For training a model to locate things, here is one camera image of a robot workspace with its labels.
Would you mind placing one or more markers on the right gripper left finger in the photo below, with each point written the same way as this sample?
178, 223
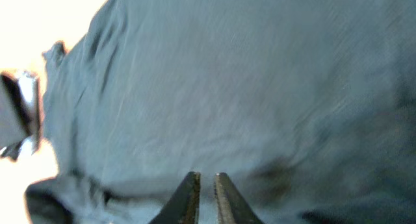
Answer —
183, 206

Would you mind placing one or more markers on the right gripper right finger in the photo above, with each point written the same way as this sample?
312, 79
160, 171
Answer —
231, 206

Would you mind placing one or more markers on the black t-shirt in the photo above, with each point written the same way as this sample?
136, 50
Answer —
308, 105

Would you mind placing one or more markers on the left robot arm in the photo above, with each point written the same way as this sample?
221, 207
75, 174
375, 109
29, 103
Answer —
20, 114

